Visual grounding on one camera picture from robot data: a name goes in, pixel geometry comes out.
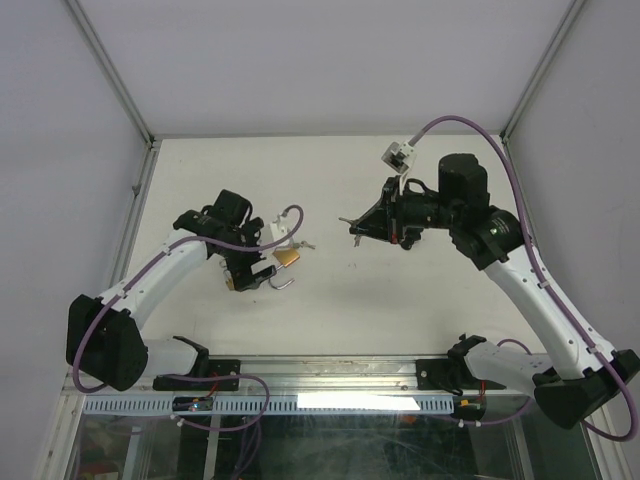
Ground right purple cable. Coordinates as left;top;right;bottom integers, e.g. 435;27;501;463
409;114;640;443

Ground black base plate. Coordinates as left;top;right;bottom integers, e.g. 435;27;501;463
152;358;242;393
415;357;506;395

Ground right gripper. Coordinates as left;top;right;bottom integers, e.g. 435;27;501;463
350;175;461;245

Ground silver key set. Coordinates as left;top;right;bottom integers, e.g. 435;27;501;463
338;217;361;248
293;241;317;250

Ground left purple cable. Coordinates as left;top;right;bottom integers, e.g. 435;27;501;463
72;203;305;480

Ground purple cable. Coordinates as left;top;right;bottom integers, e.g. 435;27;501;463
409;114;640;443
72;203;305;480

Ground white slotted cable duct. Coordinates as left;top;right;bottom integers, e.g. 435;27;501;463
83;393;454;417

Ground aluminium mounting rail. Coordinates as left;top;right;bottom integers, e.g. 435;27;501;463
60;352;551;397

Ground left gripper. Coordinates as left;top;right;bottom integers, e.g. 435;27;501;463
217;218;277;290

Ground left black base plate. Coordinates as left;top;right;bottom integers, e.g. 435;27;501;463
152;358;242;393

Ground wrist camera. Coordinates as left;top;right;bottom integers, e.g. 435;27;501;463
267;212;293;249
381;141;416;194

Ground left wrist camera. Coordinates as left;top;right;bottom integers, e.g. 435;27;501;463
267;212;293;249

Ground tall brass padlock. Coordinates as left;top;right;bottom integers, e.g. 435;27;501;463
223;270;235;291

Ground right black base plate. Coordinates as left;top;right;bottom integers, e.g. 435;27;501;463
415;357;506;395

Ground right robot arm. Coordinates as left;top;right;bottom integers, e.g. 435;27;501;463
349;154;639;429

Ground medium brass padlock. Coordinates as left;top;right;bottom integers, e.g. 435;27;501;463
268;247;300;291

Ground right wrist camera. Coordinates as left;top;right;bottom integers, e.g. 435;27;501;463
381;141;416;194

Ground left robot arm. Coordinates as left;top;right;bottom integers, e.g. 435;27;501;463
66;190;289;393

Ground black headed key set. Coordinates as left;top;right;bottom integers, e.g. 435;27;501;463
400;238;415;251

